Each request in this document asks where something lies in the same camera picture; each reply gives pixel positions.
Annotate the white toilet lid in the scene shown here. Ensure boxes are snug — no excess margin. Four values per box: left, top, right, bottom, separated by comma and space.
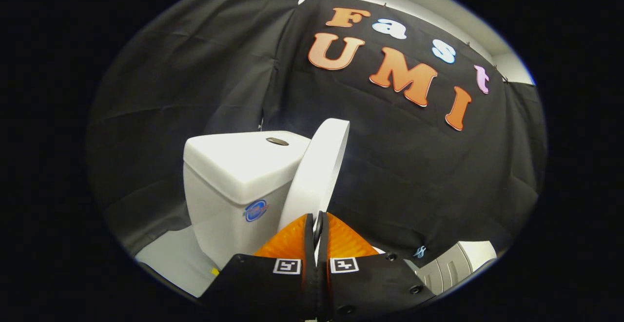
278, 119, 351, 236

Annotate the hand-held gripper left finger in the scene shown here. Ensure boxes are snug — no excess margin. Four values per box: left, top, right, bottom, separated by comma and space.
200, 213, 317, 320

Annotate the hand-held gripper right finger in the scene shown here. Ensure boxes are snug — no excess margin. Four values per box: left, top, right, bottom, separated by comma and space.
317, 211, 437, 320

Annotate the white panelled cabinet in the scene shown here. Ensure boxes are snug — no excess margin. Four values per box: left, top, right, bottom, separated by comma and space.
413, 241, 498, 296

